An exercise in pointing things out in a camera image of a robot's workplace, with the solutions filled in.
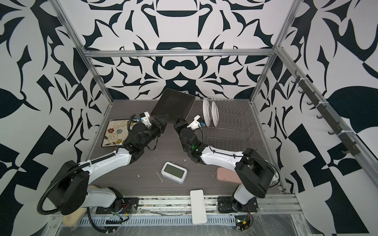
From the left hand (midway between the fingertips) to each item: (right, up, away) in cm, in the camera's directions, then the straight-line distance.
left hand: (169, 114), depth 76 cm
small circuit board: (+35, -52, -5) cm, 63 cm away
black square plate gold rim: (+2, +6, +6) cm, 9 cm away
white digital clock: (+2, -32, +5) cm, 32 cm away
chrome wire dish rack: (+37, -7, +24) cm, 45 cm away
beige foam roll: (-43, -48, -8) cm, 65 cm away
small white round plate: (+22, +2, +20) cm, 29 cm away
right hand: (+3, -1, 0) cm, 3 cm away
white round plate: (+26, +1, +19) cm, 33 cm away
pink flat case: (+29, -34, +7) cm, 45 cm away
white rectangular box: (+14, -46, -9) cm, 49 cm away
